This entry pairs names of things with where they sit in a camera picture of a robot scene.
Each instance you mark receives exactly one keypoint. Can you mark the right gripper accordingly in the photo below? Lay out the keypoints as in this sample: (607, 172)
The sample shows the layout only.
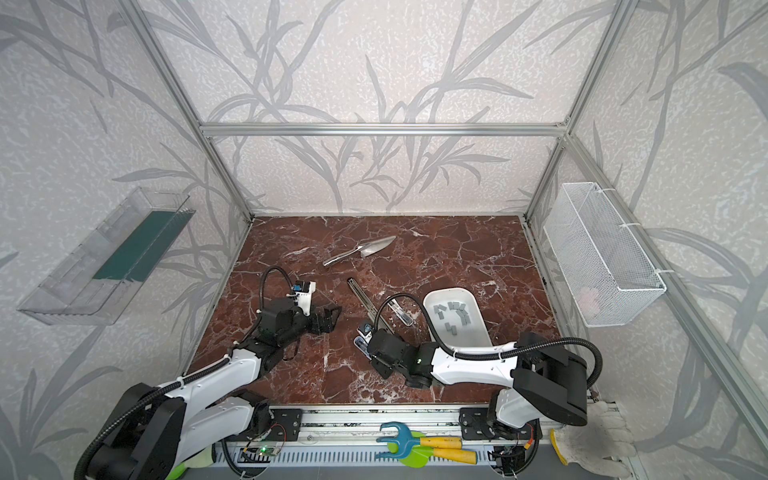
(372, 346)

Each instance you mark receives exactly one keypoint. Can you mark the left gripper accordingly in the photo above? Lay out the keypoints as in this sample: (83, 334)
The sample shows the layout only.
(320, 319)

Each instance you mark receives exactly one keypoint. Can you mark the white mini stapler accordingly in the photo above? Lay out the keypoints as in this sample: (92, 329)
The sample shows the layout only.
(403, 315)

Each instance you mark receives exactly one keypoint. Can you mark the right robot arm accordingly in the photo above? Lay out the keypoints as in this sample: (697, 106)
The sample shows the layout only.
(537, 378)

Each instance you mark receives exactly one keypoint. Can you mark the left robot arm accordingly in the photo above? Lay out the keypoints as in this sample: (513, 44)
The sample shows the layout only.
(154, 429)

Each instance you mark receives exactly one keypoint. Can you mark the white oval tray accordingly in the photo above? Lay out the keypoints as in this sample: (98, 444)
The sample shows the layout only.
(463, 312)

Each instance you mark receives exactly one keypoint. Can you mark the teal garden hand rake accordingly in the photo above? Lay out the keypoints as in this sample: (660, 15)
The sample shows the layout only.
(404, 441)

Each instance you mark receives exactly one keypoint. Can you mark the silver metal trowel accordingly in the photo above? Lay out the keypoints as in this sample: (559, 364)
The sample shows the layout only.
(365, 250)

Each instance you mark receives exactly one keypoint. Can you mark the green garden hand shovel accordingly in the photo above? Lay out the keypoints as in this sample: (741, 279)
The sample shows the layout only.
(420, 456)

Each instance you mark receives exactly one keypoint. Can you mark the green circuit board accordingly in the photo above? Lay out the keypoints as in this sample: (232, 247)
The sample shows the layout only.
(260, 453)

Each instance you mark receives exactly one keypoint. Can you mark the green work glove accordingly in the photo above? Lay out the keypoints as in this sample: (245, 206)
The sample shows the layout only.
(202, 459)

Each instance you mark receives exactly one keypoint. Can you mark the pink object in basket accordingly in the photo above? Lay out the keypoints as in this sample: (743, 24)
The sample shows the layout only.
(588, 301)

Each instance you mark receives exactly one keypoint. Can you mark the white cloth glove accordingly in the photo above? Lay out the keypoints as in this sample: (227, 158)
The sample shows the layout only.
(599, 446)

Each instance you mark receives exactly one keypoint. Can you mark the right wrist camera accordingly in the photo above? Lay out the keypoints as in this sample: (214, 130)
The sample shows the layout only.
(365, 330)

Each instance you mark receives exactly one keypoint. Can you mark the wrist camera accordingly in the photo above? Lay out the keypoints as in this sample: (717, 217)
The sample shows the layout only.
(365, 330)
(302, 292)

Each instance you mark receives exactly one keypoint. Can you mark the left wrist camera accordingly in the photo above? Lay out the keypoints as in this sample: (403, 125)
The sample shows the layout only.
(302, 292)

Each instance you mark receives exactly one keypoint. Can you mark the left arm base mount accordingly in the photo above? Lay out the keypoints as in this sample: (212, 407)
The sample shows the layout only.
(277, 425)

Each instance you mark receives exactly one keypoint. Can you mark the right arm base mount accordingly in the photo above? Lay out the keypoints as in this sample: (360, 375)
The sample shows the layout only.
(474, 425)

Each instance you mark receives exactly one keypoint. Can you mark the clear plastic wall shelf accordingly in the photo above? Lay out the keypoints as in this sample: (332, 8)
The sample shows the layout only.
(96, 282)

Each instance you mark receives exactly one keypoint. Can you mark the aluminium frame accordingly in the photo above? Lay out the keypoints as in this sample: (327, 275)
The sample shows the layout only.
(742, 391)

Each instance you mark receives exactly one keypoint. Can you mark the white wire mesh basket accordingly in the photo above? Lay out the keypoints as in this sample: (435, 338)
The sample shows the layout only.
(595, 247)

